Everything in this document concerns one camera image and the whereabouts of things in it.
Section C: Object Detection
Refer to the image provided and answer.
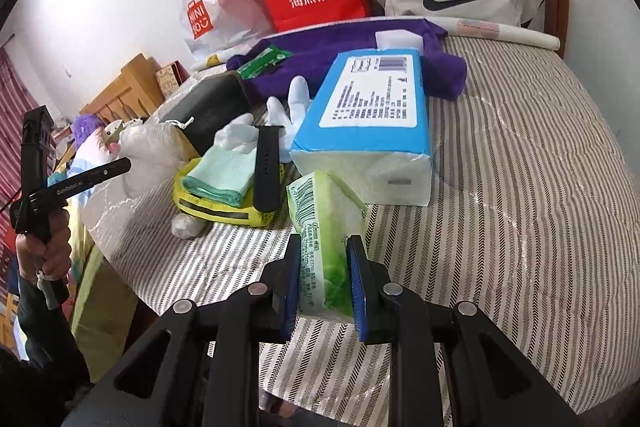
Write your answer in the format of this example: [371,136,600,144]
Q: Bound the light green cloth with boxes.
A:
[181,146,258,208]

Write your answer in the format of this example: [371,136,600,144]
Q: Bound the black box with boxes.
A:
[159,72,253,158]

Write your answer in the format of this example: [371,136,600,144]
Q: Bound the green tissue packet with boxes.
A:
[286,171,368,323]

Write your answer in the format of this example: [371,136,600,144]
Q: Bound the purple towel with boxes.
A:
[226,17,468,108]

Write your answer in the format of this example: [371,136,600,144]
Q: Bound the yellow reflective vest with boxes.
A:
[172,157,281,228]

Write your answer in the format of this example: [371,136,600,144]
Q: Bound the plush toys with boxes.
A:
[47,134,126,198]

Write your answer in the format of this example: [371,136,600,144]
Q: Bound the purple plush toy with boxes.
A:
[71,113,103,148]

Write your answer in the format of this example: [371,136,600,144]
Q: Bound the blue tissue pack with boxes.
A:
[290,48,433,208]

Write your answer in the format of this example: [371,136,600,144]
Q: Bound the white glove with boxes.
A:
[214,76,321,160]
[172,211,207,240]

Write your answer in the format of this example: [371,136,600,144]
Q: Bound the green foil packet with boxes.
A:
[236,46,293,80]

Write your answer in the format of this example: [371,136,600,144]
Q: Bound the patterned brown box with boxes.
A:
[155,61,188,98]

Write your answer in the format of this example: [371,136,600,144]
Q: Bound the person's left hand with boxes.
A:
[16,212,72,280]

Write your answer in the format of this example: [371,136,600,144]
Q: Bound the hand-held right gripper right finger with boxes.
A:
[346,234,581,427]

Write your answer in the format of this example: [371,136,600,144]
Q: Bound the wooden headboard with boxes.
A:
[80,53,166,122]

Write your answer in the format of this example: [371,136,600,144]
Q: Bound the white sponge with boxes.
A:
[375,30,426,56]

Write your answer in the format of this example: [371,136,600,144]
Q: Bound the light green bedsheet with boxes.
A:
[67,192,141,333]

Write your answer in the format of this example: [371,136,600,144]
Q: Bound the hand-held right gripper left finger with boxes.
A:
[62,234,303,427]

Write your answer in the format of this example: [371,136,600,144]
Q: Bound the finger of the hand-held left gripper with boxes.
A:
[90,158,132,182]

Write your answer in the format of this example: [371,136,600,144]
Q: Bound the black watch strap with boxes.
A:
[252,125,286,214]

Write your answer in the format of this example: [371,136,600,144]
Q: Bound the rolled printed paper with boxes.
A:
[192,18,561,70]

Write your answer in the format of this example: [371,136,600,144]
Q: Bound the red striped curtain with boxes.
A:
[0,47,46,258]

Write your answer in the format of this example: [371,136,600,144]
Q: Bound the person's left forearm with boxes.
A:
[17,272,91,388]

